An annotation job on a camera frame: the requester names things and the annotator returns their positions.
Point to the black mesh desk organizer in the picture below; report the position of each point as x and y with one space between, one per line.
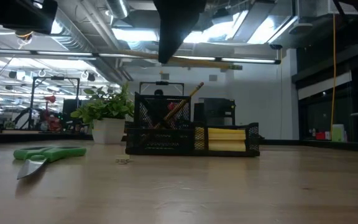
166 140

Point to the long linear ceiling light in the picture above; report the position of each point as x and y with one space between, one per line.
247 60

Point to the black security camera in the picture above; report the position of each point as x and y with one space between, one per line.
276 46

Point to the beige binder clip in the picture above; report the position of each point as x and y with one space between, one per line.
122 158

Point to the yellow pencil pink eraser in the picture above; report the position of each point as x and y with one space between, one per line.
204 63
191 95

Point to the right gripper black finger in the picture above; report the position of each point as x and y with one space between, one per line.
176 21

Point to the yellow sticky note pad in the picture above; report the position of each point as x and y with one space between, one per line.
227 145
227 133

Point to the black cabinet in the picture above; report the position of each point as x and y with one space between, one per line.
216 110

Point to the black camera stand frame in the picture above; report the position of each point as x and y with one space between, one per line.
162 83

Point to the red box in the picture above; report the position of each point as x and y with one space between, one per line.
320 135

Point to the green plant white pot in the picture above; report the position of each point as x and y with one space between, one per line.
109 130

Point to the black rig frame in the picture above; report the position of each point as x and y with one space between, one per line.
54 78

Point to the red machine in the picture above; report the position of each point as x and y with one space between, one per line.
51 99

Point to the person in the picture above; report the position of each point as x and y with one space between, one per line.
158 91

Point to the pale green box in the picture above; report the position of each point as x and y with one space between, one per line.
338 133

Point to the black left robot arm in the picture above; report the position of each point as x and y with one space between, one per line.
14 14

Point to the black aluminium table frame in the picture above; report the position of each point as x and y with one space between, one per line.
42 137

